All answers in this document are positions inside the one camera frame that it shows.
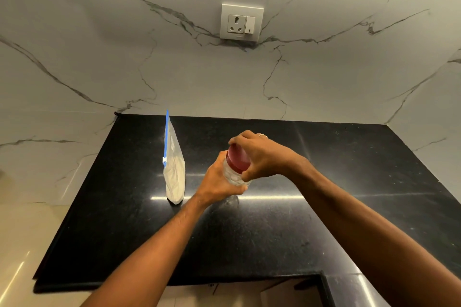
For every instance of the clear plastic jar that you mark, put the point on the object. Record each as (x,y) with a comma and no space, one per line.
(232,175)

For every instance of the white zip pouch blue seal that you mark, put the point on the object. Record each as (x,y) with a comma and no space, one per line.
(174,168)

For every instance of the person's left thumb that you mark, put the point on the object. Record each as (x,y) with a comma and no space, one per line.
(222,161)

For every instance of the person's right thumb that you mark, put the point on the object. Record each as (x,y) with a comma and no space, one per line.
(250,173)

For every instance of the person's right hand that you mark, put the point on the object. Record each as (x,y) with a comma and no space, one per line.
(268,159)

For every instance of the white wall socket switch plate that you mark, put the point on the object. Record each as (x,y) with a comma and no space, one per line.
(241,22)

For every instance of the person's right forearm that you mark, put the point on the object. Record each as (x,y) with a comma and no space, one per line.
(374,234)

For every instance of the person's left hand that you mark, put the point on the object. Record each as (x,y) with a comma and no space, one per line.
(215,184)

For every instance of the red jar lid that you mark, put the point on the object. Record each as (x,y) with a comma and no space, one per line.
(237,160)

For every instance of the person's left forearm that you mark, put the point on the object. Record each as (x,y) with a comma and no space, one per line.
(144,258)

